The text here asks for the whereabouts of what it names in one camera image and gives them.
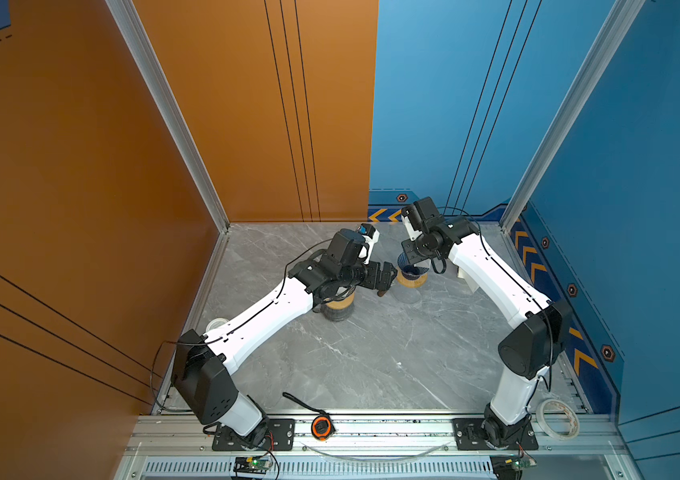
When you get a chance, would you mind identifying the blue ribbed dripper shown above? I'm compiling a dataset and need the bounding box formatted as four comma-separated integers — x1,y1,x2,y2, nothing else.
397,253,429,281

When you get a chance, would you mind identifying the wooden ring holder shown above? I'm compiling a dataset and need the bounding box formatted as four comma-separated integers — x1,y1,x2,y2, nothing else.
324,295,355,310
397,271,428,289

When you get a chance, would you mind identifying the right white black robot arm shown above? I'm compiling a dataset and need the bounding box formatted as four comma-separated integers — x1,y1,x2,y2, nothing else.
402,197,572,449

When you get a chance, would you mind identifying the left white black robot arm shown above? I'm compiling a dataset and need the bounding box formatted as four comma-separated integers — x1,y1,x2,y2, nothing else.
170,223,397,448

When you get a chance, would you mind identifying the grey glass carafe mug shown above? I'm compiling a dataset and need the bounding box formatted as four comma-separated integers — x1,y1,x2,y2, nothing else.
319,305,355,322

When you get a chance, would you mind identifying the orange black tape measure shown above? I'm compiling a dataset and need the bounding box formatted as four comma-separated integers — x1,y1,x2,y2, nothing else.
282,392,336,441

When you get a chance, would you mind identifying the clear tape roll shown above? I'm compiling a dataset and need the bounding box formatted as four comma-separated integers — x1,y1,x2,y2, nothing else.
536,398,581,441

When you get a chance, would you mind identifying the green circuit board left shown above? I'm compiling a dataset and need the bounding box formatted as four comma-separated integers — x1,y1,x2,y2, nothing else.
232,456,275,480

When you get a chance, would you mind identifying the circuit board right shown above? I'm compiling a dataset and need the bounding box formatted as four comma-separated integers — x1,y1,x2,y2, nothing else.
490,457,538,480

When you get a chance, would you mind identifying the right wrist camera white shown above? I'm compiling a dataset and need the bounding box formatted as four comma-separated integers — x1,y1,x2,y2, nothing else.
401,213,418,240

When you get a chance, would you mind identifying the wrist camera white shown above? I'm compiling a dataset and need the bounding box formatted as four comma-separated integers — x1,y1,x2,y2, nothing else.
358,223,380,264
401,213,418,240

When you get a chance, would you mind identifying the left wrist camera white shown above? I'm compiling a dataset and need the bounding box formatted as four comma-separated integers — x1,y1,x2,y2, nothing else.
358,223,380,264

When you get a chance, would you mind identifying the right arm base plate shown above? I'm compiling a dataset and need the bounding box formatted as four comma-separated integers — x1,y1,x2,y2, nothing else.
452,416,539,451

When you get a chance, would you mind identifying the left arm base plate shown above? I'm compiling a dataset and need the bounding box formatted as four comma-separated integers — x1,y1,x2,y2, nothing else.
212,418,296,452

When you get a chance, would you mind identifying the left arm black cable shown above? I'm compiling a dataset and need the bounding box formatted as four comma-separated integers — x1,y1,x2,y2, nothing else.
148,340,197,415

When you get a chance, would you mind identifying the aluminium rail front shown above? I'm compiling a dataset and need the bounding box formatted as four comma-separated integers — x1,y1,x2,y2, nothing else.
125,410,628,459

